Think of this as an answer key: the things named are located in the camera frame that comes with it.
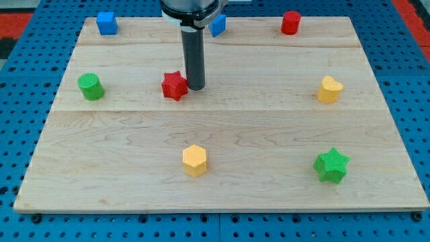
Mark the robot arm flange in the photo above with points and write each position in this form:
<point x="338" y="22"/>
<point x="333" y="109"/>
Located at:
<point x="193" y="13"/>

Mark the yellow hexagon block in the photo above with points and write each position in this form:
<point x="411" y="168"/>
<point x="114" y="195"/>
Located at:
<point x="194" y="160"/>

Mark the red star block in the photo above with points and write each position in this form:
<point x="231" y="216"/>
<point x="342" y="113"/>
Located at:
<point x="174" y="85"/>

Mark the light wooden board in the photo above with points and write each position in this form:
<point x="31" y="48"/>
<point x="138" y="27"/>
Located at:
<point x="258" y="118"/>

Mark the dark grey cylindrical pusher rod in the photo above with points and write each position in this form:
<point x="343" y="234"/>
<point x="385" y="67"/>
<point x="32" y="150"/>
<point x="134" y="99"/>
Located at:
<point x="193" y="51"/>

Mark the blue angled block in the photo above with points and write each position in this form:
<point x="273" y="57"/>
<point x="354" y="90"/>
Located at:
<point x="218" y="25"/>

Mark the yellow heart block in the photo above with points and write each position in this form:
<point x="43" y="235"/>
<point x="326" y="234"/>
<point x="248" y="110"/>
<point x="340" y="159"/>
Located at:
<point x="329" y="90"/>

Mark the red cylinder block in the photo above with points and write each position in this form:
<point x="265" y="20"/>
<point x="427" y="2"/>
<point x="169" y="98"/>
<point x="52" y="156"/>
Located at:
<point x="290" y="22"/>

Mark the green star block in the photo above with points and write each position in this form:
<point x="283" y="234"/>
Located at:
<point x="331" y="166"/>

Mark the green cylinder block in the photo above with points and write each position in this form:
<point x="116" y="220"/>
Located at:
<point x="90" y="86"/>

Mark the blue cube block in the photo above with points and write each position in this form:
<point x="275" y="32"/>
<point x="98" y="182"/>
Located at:
<point x="106" y="23"/>

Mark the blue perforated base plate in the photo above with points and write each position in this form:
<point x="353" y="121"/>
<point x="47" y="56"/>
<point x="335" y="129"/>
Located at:
<point x="34" y="69"/>

